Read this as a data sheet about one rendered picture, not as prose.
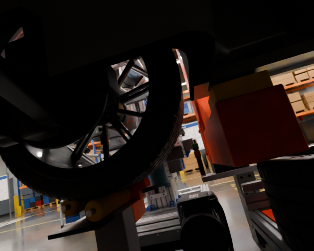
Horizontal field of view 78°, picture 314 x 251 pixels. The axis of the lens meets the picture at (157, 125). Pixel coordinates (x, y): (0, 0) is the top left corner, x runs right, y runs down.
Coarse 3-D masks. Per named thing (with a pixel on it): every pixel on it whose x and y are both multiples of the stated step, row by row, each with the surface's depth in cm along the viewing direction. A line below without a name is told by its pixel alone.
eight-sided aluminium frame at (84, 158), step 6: (114, 66) 94; (120, 66) 95; (138, 66) 87; (138, 72) 91; (144, 72) 86; (72, 144) 91; (72, 150) 86; (84, 156) 89; (90, 162) 83; (96, 162) 88
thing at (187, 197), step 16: (208, 192) 85; (176, 208) 83; (192, 208) 67; (208, 208) 66; (192, 224) 60; (208, 224) 60; (224, 224) 66; (192, 240) 59; (208, 240) 59; (224, 240) 58
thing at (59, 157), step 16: (128, 64) 81; (144, 64) 72; (128, 96) 78; (112, 112) 75; (128, 112) 77; (96, 128) 79; (80, 144) 79; (128, 144) 55; (32, 160) 59; (48, 160) 62; (64, 160) 70; (80, 160) 80; (112, 160) 55
